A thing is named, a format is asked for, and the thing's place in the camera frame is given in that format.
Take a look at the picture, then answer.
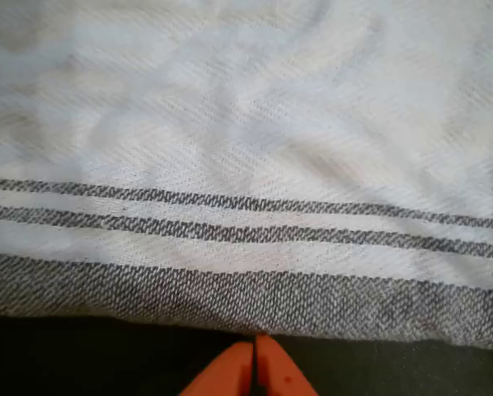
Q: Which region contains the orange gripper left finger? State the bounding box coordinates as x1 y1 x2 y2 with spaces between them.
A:
179 341 256 396

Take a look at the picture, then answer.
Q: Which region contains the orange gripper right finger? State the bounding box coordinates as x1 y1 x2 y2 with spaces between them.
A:
254 332 321 396

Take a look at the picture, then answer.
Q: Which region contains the white striped towel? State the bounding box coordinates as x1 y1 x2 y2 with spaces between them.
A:
0 0 493 351

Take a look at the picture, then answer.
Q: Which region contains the black desk mat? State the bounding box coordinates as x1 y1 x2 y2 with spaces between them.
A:
0 311 493 396

